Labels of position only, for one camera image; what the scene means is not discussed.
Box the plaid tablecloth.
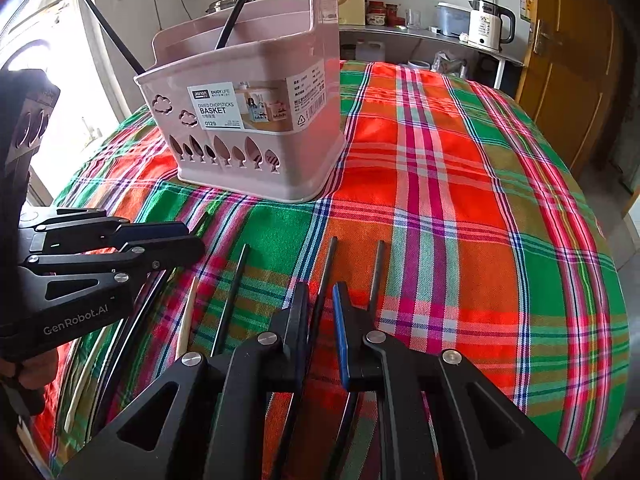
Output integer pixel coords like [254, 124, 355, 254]
[30, 60, 632, 480]

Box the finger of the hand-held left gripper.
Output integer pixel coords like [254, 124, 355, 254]
[19, 206, 189, 256]
[20, 236, 207, 321]

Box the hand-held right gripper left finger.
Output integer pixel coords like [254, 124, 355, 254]
[57, 282, 311, 480]

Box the cream chopstick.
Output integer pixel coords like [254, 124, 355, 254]
[64, 325, 112, 418]
[175, 275, 200, 358]

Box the person's left hand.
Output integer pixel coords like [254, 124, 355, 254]
[0, 347, 60, 393]

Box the metal door handle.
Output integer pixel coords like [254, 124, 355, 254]
[531, 19, 556, 57]

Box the wooden door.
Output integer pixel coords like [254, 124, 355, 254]
[515, 0, 626, 176]

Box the clear plastic bag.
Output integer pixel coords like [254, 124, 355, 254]
[431, 51, 468, 78]

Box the steel counter shelf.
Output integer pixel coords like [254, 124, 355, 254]
[339, 24, 526, 103]

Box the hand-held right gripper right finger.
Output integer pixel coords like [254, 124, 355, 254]
[331, 281, 583, 480]

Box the white electric kettle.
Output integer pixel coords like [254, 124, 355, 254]
[467, 0, 517, 52]

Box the pink plastic chopstick basket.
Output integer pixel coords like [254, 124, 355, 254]
[134, 0, 347, 204]

